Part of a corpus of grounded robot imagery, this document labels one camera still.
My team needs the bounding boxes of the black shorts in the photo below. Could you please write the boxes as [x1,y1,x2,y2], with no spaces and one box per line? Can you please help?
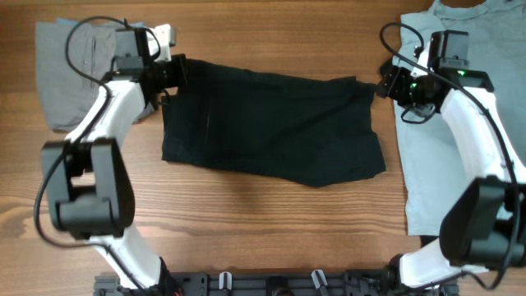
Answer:
[162,59,385,187]

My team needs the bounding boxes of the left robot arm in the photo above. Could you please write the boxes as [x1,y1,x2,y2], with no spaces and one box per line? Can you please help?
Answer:
[34,24,186,295]

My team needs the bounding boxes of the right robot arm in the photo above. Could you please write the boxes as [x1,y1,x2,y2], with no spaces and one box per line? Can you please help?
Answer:
[376,30,525,294]

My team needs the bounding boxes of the light blue t-shirt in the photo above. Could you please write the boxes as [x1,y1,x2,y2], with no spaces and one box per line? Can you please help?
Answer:
[394,1,525,236]

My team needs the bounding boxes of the folded grey shorts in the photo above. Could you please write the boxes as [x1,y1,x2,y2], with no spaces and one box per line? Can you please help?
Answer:
[35,21,122,132]

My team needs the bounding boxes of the folded blue garment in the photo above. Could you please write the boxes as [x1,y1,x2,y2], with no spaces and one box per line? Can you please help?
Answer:
[55,17,145,27]

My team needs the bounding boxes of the black garment under t-shirt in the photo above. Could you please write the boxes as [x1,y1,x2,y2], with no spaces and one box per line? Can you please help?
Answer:
[419,235,438,247]

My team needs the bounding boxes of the right black cable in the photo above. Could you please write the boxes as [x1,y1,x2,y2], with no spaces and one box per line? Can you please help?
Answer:
[379,21,523,291]

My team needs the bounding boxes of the black cable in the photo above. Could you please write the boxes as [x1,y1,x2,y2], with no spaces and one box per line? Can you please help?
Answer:
[379,21,523,291]
[33,15,164,295]

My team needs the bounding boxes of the left black cable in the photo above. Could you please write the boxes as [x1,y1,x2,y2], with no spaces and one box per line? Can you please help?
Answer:
[33,15,164,295]

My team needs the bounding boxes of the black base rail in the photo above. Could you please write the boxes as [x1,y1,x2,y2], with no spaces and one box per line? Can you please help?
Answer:
[93,269,459,296]

